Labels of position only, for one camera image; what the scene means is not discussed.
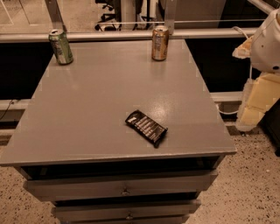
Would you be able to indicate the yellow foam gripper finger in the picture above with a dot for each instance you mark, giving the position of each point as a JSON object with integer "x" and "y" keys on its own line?
{"x": 243, "y": 51}
{"x": 258, "y": 97}

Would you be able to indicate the black rxbar chocolate bar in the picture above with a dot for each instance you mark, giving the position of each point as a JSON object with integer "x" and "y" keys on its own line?
{"x": 151, "y": 130}

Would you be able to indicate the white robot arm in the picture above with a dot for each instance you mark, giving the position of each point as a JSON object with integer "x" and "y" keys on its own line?
{"x": 263, "y": 50}

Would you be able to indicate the gold soda can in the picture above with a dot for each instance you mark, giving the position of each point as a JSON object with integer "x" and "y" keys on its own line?
{"x": 160, "y": 38}

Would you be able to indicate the green soda can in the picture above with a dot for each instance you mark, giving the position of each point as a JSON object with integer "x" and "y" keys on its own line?
{"x": 60, "y": 46}

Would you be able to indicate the black office chair base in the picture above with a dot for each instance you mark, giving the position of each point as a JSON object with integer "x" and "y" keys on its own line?
{"x": 110, "y": 21}

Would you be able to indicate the grey drawer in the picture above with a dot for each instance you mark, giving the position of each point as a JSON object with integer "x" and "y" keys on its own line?
{"x": 126, "y": 211}
{"x": 120, "y": 186}

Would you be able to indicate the grey drawer cabinet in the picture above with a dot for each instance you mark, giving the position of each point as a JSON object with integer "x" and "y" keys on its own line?
{"x": 74, "y": 125}

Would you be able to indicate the top grey drawer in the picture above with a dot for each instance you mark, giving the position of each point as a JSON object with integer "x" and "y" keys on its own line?
{"x": 120, "y": 186}

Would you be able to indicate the metal guard rail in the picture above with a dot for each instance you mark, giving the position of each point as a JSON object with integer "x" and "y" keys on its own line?
{"x": 219, "y": 33}

